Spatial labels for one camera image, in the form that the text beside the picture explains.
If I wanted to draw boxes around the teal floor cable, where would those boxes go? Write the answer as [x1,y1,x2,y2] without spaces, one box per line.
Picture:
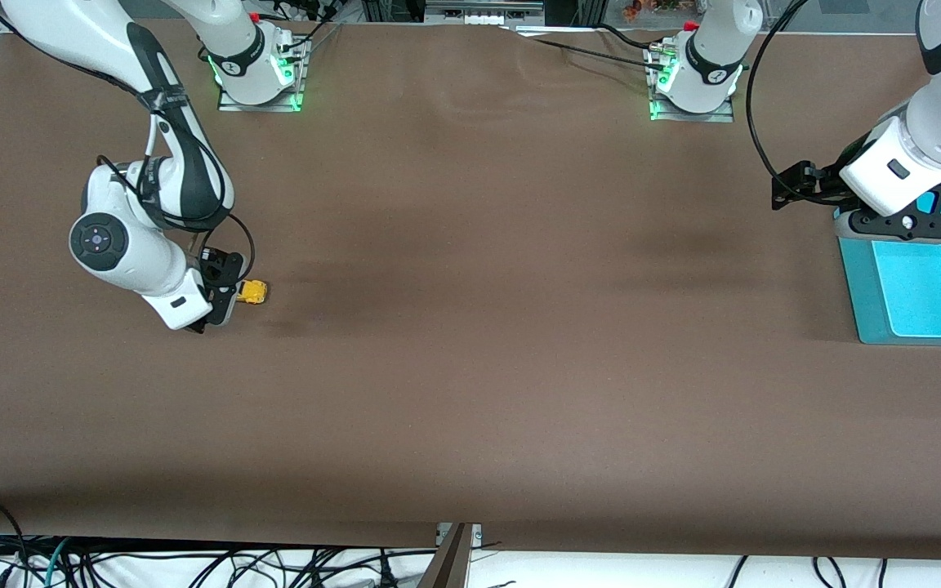
[44,537,73,588]

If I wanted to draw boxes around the metal table edge bracket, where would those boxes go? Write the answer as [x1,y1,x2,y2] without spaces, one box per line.
[417,523,484,588]

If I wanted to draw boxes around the tangled black floor cables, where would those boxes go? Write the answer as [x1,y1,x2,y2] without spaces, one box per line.
[70,546,439,588]

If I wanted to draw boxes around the brown table cover sheet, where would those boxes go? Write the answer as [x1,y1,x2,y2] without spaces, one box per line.
[0,20,941,560]

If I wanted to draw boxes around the long black cable on table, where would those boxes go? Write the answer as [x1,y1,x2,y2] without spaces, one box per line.
[503,24,667,66]

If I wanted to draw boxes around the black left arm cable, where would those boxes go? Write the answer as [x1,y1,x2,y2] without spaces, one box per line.
[746,0,851,205]

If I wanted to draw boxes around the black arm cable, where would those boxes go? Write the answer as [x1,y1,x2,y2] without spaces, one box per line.
[97,106,256,283]
[746,0,851,205]

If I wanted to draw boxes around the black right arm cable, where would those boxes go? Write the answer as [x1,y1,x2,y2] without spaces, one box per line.
[97,106,256,283]

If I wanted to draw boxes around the orange background items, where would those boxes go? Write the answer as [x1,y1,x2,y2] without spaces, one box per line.
[622,0,684,20]

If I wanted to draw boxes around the teal plastic storage bin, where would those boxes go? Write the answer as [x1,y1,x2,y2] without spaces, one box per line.
[834,185,941,346]

